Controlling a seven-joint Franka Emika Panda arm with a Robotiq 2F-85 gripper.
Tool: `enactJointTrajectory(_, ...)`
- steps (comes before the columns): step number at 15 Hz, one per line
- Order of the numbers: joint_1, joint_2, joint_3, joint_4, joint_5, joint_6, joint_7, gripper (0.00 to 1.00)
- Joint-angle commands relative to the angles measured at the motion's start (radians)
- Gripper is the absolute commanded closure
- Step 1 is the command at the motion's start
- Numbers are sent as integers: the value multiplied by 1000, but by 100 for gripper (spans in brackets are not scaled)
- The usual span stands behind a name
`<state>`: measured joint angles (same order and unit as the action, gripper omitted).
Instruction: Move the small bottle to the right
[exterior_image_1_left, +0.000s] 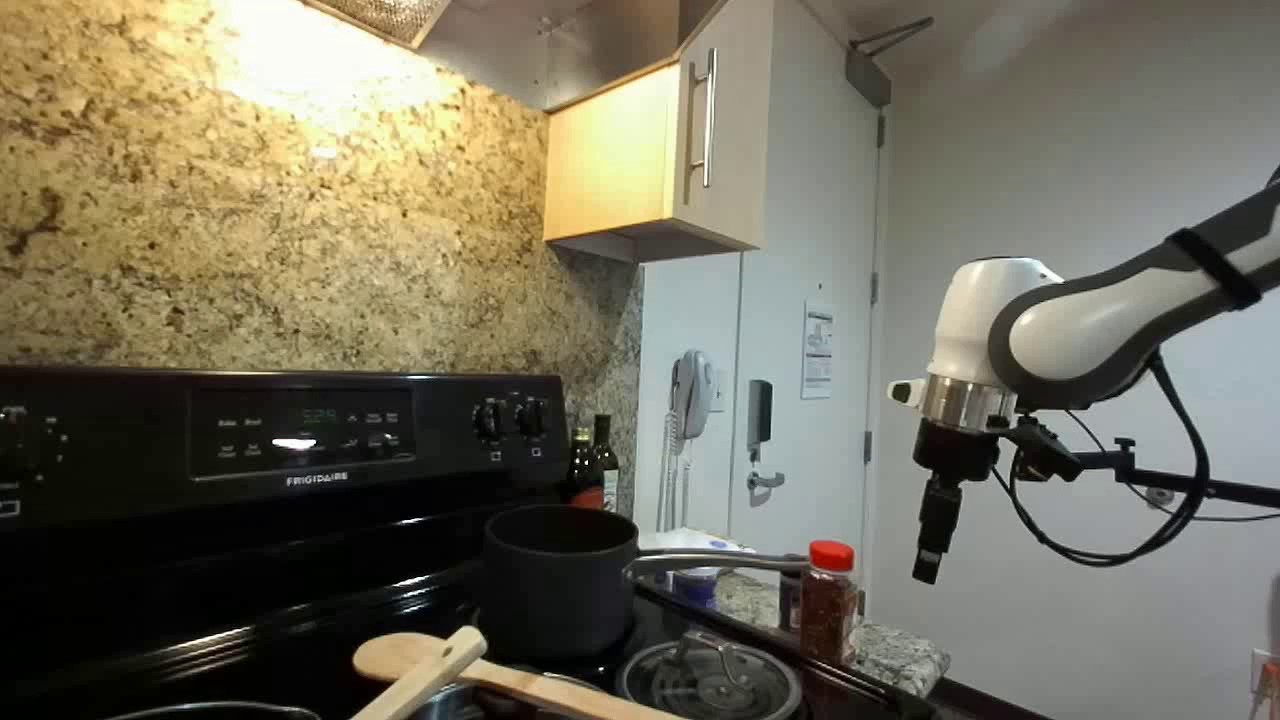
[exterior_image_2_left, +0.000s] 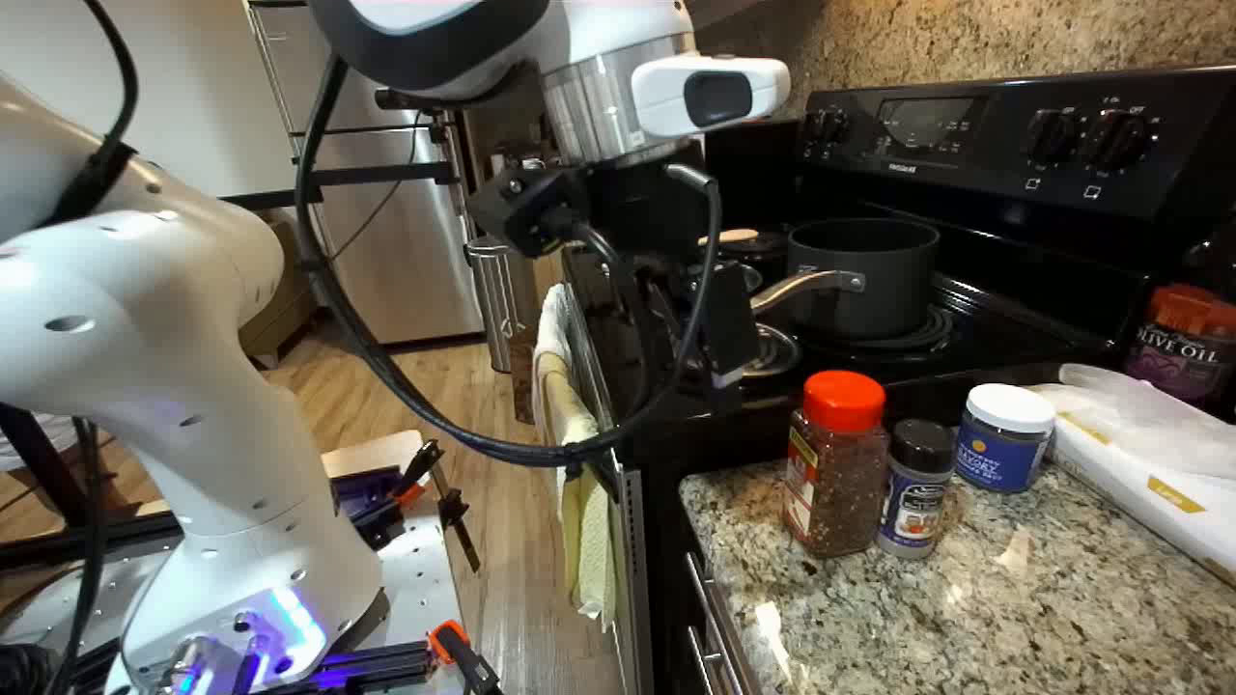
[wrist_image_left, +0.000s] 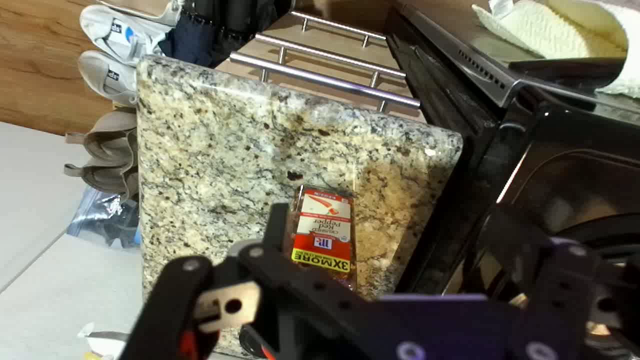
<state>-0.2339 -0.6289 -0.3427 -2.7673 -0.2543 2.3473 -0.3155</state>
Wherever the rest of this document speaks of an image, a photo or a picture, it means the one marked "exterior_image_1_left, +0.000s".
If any light wooden spatula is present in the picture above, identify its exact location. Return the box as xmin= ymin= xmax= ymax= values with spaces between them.
xmin=348 ymin=621 xmax=492 ymax=720

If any black door lock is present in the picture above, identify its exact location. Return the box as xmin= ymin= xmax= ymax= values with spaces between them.
xmin=743 ymin=377 xmax=781 ymax=462

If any red-capped spice bottle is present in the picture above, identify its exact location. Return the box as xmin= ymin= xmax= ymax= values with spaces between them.
xmin=794 ymin=536 xmax=863 ymax=669

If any wooden spoon with round head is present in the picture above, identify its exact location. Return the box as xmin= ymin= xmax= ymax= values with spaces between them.
xmin=348 ymin=628 xmax=687 ymax=720

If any dark glass bottle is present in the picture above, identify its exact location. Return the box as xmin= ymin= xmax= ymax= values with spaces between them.
xmin=589 ymin=411 xmax=624 ymax=521
xmin=564 ymin=428 xmax=604 ymax=514

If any round glass pot lid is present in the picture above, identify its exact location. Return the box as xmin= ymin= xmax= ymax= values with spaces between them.
xmin=616 ymin=631 xmax=809 ymax=720

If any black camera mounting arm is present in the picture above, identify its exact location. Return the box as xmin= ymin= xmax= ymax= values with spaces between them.
xmin=1006 ymin=411 xmax=1280 ymax=512

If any white room door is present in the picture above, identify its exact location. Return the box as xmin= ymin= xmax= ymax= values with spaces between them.
xmin=631 ymin=0 xmax=889 ymax=573

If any silver door lever handle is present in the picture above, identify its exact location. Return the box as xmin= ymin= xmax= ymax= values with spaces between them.
xmin=743 ymin=462 xmax=792 ymax=507

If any stainless steel range hood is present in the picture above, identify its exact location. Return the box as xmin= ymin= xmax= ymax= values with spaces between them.
xmin=294 ymin=0 xmax=728 ymax=112

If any black saucepan with long handle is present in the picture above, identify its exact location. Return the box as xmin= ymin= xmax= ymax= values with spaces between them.
xmin=476 ymin=498 xmax=812 ymax=669

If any grey door closer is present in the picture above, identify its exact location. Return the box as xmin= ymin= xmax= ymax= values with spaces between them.
xmin=844 ymin=10 xmax=939 ymax=112

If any crumpled clear plastic bag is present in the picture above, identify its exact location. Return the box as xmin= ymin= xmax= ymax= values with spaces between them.
xmin=852 ymin=621 xmax=955 ymax=699

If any black electric kitchen range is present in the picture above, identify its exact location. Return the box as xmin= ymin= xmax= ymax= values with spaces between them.
xmin=0 ymin=358 xmax=965 ymax=720

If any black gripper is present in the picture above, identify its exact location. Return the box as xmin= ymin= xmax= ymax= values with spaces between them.
xmin=906 ymin=418 xmax=1004 ymax=586

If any black cable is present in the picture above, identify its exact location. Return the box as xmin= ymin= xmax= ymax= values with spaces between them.
xmin=987 ymin=349 xmax=1214 ymax=573

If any light wood wall cabinet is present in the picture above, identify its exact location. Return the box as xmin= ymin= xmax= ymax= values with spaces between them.
xmin=541 ymin=0 xmax=781 ymax=263

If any silver cabinet door handle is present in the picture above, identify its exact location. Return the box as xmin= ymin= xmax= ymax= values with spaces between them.
xmin=684 ymin=46 xmax=719 ymax=206

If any white paper door notice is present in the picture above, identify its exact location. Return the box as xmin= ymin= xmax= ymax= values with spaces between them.
xmin=794 ymin=294 xmax=838 ymax=405

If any white wall phone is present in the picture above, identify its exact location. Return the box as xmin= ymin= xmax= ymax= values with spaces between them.
xmin=650 ymin=343 xmax=719 ymax=536

